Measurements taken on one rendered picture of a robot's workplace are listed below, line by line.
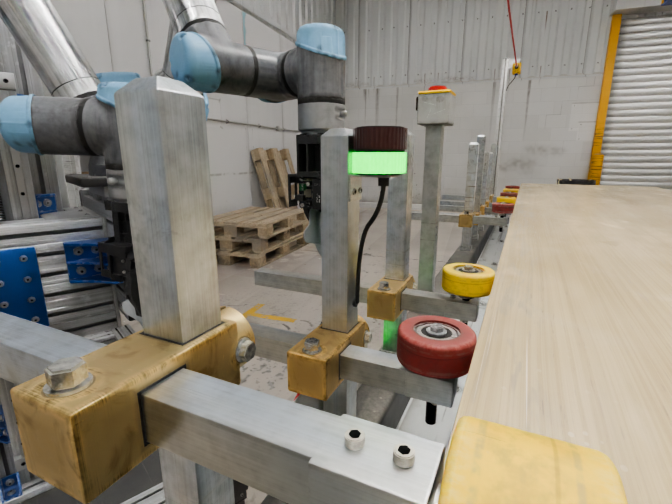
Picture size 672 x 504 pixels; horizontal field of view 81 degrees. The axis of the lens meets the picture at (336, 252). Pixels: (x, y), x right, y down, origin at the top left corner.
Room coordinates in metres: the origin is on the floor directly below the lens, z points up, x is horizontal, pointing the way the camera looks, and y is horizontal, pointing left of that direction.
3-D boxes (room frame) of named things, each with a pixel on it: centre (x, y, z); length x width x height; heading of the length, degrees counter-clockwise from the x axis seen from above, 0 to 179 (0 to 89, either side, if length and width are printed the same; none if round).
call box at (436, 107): (0.93, -0.23, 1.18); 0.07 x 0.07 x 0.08; 64
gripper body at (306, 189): (0.65, 0.03, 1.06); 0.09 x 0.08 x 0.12; 155
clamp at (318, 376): (0.45, 0.00, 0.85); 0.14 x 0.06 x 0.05; 154
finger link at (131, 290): (0.54, 0.28, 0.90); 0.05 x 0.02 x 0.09; 155
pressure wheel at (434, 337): (0.38, -0.10, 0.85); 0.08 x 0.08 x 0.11
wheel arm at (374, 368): (0.46, 0.07, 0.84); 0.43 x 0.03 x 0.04; 64
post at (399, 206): (0.69, -0.11, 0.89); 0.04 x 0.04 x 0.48; 64
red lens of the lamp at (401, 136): (0.45, -0.05, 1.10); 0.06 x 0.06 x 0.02
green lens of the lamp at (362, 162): (0.45, -0.05, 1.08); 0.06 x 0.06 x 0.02
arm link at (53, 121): (0.57, 0.38, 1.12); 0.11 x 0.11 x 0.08; 4
